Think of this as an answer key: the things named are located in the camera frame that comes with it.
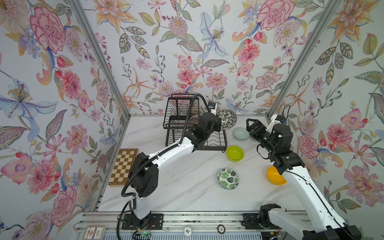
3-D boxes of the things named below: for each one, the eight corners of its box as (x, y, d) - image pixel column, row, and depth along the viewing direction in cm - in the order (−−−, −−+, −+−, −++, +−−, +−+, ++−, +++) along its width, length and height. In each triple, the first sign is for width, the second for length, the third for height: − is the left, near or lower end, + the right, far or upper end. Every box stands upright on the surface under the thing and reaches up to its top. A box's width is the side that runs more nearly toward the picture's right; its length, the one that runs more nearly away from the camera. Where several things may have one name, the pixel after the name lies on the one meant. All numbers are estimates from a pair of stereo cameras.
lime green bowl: (227, 161, 95) (227, 160, 93) (224, 146, 102) (225, 145, 101) (245, 161, 95) (246, 160, 93) (241, 146, 102) (242, 145, 101)
